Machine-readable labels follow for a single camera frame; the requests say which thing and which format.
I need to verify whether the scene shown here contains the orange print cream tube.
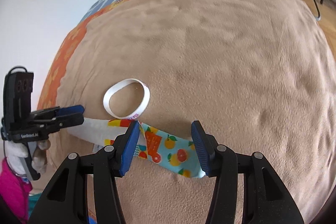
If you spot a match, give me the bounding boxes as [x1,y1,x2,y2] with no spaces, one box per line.
[134,123,205,178]

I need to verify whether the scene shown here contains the white colourful plastic wrapper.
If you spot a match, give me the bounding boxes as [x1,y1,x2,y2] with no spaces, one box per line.
[67,118,133,146]

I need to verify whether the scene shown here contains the white gloved left hand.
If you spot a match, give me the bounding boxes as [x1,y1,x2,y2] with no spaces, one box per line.
[4,140,51,177]

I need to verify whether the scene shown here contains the orange floral bedsheet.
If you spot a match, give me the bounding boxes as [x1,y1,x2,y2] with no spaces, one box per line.
[37,0,129,110]

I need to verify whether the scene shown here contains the white rubber wristband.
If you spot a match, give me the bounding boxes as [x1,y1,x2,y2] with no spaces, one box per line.
[102,79,150,120]

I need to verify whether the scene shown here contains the teal cloth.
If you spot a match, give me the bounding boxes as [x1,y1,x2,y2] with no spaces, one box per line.
[28,193,41,217]

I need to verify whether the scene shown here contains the beige fleece blanket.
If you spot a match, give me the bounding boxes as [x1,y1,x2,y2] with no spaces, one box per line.
[56,0,335,223]

